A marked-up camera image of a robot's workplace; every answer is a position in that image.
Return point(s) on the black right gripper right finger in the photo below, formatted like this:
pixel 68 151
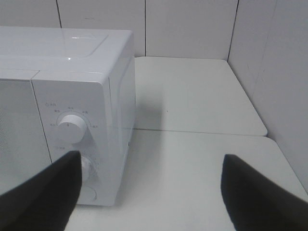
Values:
pixel 255 203

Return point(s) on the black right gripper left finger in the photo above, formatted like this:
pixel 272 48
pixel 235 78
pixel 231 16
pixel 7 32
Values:
pixel 46 201

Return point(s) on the round white door button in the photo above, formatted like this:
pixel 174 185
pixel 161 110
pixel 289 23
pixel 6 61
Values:
pixel 87 195

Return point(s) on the white microwave door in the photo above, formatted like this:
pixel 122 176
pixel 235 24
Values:
pixel 23 148

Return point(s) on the white dial knob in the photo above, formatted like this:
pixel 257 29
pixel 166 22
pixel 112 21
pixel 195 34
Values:
pixel 89 173
pixel 71 129

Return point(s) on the white microwave oven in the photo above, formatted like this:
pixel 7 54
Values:
pixel 85 72

